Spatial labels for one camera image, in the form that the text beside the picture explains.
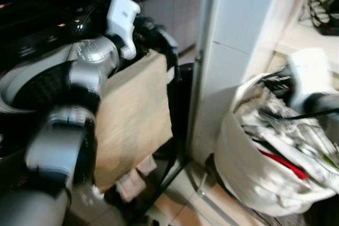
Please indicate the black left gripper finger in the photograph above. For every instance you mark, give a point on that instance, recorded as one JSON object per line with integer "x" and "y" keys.
{"x": 173, "y": 51}

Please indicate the beige cloth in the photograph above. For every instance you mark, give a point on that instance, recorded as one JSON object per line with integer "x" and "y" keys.
{"x": 132, "y": 115}

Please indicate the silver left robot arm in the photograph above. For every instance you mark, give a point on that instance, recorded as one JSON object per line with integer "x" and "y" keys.
{"x": 87, "y": 64}

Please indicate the white striped clothes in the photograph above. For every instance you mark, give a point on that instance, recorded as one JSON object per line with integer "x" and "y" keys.
{"x": 296, "y": 141}

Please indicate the white base cabinet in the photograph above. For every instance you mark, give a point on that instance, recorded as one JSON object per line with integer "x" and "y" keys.
{"x": 177, "y": 14}

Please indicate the white tall cabinet panel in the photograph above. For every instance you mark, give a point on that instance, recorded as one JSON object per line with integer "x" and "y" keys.
{"x": 238, "y": 25}

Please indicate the red garment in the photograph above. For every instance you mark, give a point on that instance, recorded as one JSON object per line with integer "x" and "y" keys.
{"x": 286, "y": 163}

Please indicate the white fabric laundry basket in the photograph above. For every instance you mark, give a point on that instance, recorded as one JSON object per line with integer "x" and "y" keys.
{"x": 238, "y": 168}

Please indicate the pale pink folded cloth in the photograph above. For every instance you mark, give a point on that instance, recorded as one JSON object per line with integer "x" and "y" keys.
{"x": 132, "y": 182}

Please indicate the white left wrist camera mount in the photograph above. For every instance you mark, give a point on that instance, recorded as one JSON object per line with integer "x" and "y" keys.
{"x": 123, "y": 17}

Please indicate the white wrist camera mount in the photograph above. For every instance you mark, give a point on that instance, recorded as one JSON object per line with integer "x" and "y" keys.
{"x": 310, "y": 72}
{"x": 123, "y": 17}

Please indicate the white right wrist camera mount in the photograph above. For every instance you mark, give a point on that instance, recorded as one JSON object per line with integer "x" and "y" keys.
{"x": 310, "y": 72}

